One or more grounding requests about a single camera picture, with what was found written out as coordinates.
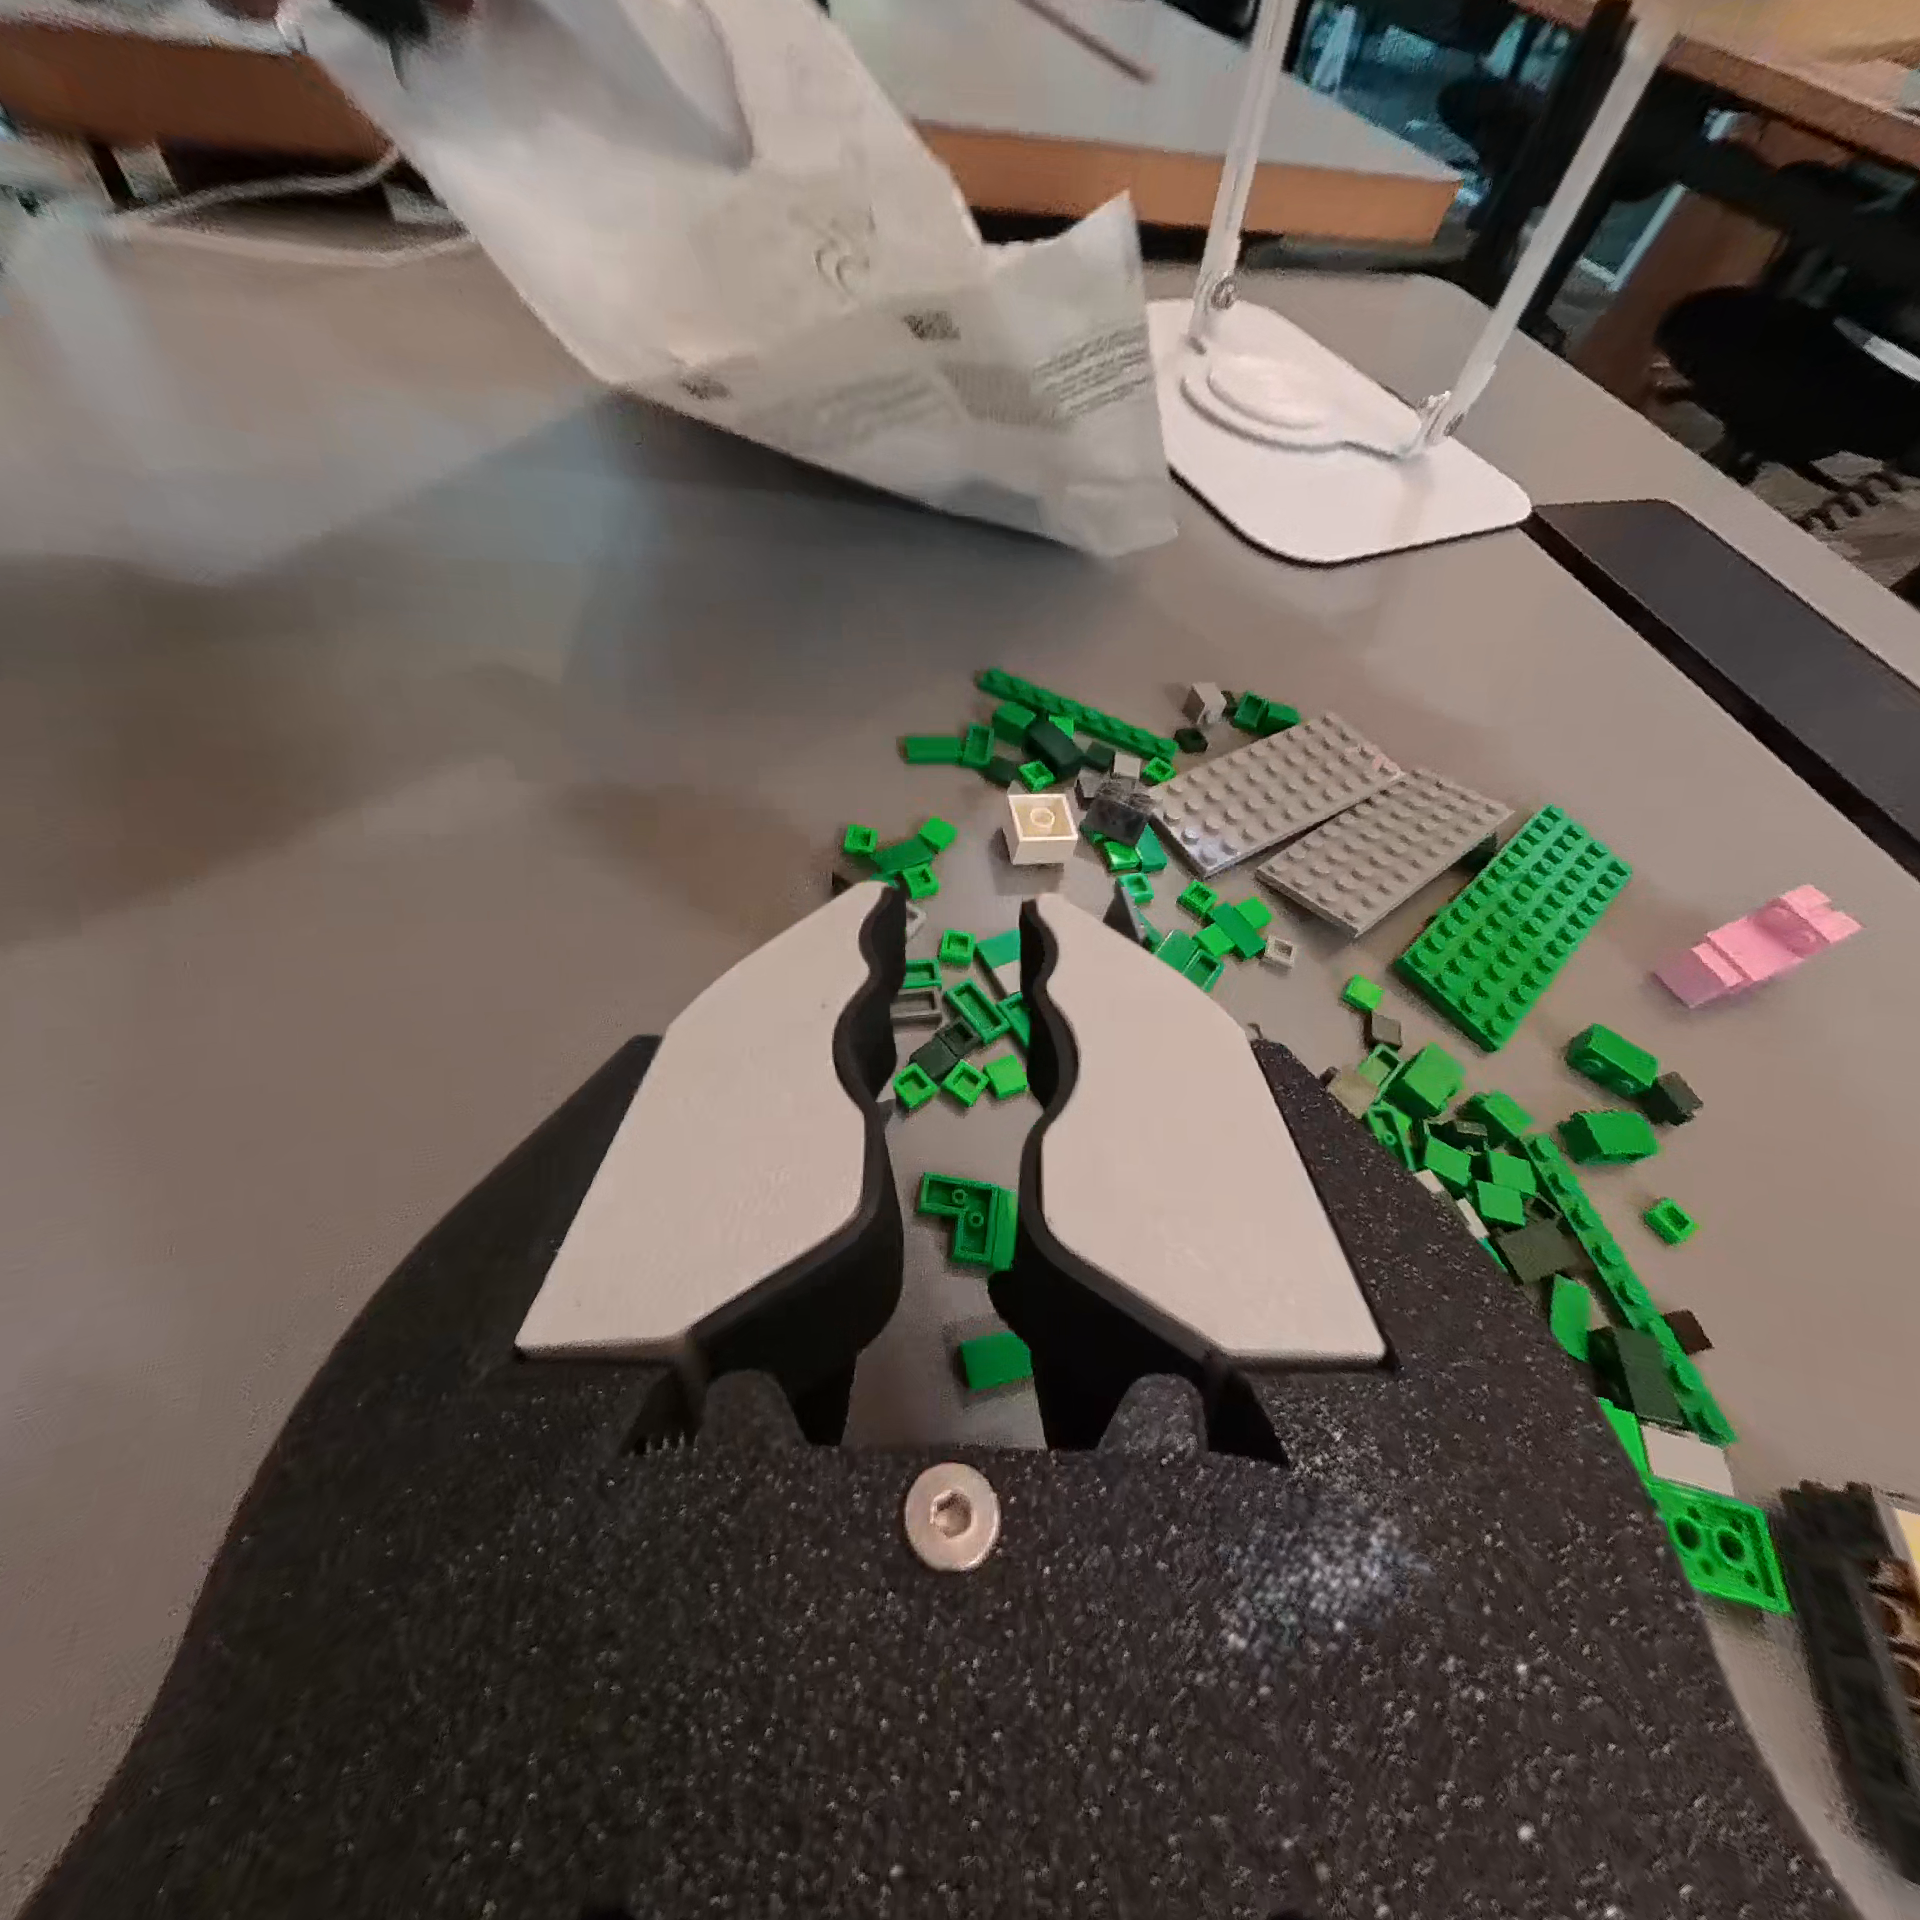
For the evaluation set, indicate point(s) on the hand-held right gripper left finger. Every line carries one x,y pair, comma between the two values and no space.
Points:
720,1172

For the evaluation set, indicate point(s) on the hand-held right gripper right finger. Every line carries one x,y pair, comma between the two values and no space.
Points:
1200,1201

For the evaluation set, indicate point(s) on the pile of green toy bricks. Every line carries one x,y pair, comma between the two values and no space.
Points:
1501,1154

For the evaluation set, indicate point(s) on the white printed paper bag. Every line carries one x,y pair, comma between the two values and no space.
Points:
750,300

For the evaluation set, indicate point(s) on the grey desk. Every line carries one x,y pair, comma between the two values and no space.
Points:
375,751

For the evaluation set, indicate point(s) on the white desk lamp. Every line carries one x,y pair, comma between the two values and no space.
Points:
1349,481

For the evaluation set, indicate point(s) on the square white toy brick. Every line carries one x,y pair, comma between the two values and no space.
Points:
1041,828

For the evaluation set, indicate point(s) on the large green toy baseplate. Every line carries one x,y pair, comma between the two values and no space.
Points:
1517,932

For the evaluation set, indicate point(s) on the pink toy brick pig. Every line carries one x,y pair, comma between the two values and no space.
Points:
1756,945

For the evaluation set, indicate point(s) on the wood edged table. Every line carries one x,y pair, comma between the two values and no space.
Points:
1049,76

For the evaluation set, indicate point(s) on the black toy brick assembly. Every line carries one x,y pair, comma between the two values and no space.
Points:
1862,1622

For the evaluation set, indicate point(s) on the black office chair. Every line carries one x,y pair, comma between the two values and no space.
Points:
1787,376

